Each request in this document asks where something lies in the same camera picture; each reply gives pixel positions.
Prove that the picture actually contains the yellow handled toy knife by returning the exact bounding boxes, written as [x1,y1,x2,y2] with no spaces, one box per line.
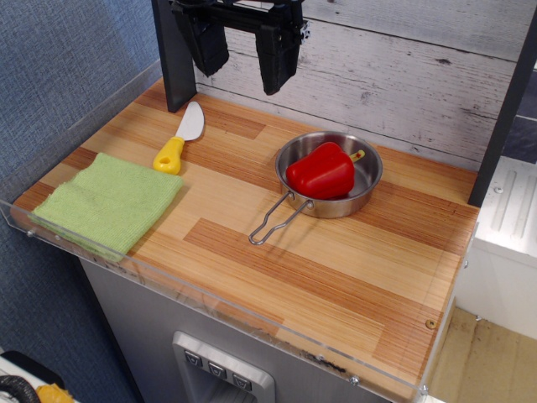
[153,102,205,175]

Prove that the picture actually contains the dark right frame post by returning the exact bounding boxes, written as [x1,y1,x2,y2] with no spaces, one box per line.
[468,10,536,207]

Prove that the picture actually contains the dark frame post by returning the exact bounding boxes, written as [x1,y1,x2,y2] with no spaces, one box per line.
[468,10,536,207]
[151,0,197,113]

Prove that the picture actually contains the green cloth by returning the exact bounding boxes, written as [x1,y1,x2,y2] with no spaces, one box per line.
[32,153,183,262]

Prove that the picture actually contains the black braided hose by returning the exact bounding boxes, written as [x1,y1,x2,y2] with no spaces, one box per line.
[0,374,41,403]

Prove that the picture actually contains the white side counter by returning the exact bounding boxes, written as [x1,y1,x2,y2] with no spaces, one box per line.
[454,157,536,338]

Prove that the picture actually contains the yellow object at corner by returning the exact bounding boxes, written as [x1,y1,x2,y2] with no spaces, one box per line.
[36,384,76,403]

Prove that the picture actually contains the silver dispenser panel with buttons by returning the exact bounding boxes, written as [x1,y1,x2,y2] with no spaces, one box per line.
[172,331,276,402]

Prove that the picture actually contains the dark left frame post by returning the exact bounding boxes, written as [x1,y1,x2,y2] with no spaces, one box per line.
[151,0,197,113]

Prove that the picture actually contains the red toy capsicum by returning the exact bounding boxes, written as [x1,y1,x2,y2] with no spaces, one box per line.
[286,142,366,200]

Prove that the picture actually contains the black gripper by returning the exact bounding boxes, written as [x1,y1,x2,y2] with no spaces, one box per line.
[170,1,310,96]

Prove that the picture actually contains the small steel frying pan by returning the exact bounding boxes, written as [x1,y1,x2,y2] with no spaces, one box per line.
[248,131,383,245]

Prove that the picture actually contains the grey toy fridge cabinet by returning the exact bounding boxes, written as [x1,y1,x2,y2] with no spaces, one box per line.
[82,261,381,402]

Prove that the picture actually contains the clear acrylic table guard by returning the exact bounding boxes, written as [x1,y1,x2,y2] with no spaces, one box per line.
[8,81,477,402]

